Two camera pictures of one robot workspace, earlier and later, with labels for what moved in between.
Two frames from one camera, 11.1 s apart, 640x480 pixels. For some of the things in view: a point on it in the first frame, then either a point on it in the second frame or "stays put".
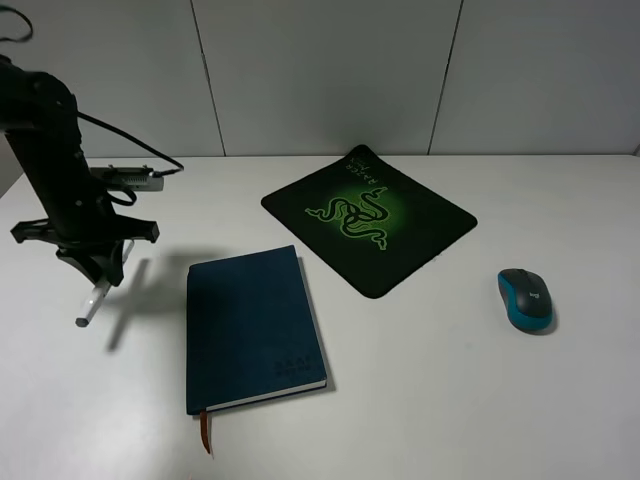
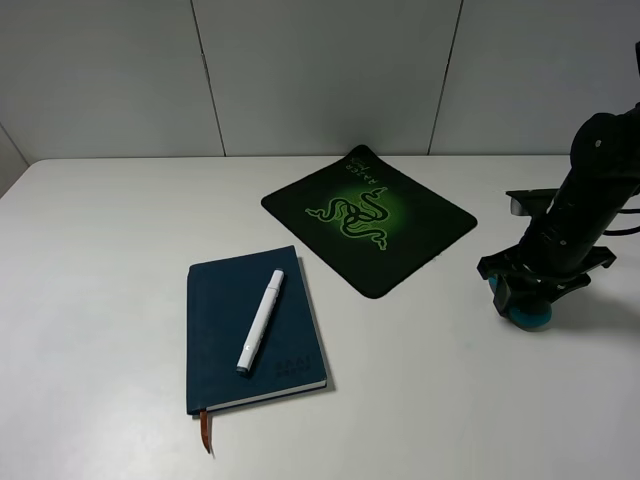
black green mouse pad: [375, 225] stays put
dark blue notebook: [250, 333] stays put
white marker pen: [99, 293] → [258, 330]
